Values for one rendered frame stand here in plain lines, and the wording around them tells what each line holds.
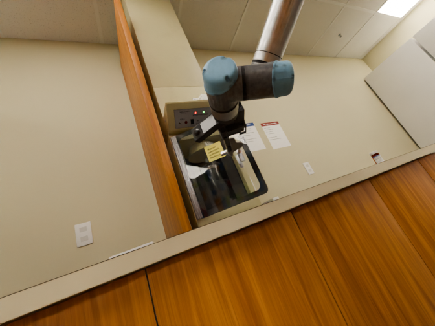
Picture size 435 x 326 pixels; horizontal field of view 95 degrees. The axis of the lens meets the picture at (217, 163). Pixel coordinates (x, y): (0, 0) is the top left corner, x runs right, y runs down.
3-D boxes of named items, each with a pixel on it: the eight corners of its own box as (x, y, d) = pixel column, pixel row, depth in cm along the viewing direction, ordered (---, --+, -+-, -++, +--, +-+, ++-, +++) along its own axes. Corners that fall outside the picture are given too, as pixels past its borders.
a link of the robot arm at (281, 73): (283, 63, 50) (239, 68, 51) (296, 55, 39) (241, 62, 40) (283, 96, 52) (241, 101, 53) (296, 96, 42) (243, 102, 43)
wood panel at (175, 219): (169, 249, 109) (120, 66, 155) (175, 247, 110) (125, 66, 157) (185, 237, 67) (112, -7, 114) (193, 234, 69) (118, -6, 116)
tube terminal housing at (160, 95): (188, 240, 99) (151, 118, 125) (242, 220, 113) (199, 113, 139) (200, 233, 78) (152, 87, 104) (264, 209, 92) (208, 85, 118)
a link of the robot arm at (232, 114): (214, 118, 50) (204, 93, 52) (217, 127, 54) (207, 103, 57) (243, 107, 50) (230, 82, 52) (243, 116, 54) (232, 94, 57)
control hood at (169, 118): (167, 134, 94) (162, 118, 97) (227, 127, 108) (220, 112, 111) (170, 119, 84) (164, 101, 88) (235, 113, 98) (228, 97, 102)
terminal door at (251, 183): (199, 220, 80) (171, 137, 93) (269, 191, 80) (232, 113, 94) (199, 220, 79) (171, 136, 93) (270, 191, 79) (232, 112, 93)
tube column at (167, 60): (151, 118, 125) (123, 22, 156) (199, 113, 139) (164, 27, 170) (153, 87, 104) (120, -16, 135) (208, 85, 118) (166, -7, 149)
